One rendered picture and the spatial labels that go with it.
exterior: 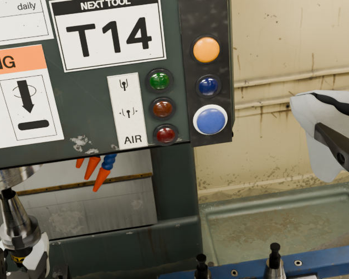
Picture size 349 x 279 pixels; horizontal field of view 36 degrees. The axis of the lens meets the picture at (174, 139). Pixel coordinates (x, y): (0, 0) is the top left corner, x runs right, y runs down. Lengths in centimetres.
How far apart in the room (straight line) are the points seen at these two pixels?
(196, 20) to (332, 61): 132
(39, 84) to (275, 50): 126
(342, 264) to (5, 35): 66
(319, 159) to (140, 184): 102
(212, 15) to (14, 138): 23
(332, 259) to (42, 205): 79
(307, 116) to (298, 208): 162
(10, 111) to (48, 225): 96
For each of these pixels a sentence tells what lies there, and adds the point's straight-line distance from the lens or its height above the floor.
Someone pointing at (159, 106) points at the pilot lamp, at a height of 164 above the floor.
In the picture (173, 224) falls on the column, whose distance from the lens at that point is 154.
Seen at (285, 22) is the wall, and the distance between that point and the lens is 170.
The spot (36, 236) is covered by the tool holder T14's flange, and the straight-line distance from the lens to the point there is 92.
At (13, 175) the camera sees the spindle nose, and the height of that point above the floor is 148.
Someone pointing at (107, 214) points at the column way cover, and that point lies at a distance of 147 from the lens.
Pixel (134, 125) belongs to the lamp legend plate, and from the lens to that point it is 56.
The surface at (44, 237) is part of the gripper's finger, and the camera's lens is 93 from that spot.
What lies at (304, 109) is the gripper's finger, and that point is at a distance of 42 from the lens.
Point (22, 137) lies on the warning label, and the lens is 57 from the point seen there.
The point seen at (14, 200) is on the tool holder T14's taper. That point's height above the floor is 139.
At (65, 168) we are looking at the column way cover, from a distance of 137.
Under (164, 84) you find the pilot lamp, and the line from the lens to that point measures 53.
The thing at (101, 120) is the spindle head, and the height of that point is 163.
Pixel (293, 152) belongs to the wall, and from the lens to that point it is 195.
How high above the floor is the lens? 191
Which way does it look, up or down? 33 degrees down
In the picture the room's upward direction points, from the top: 6 degrees counter-clockwise
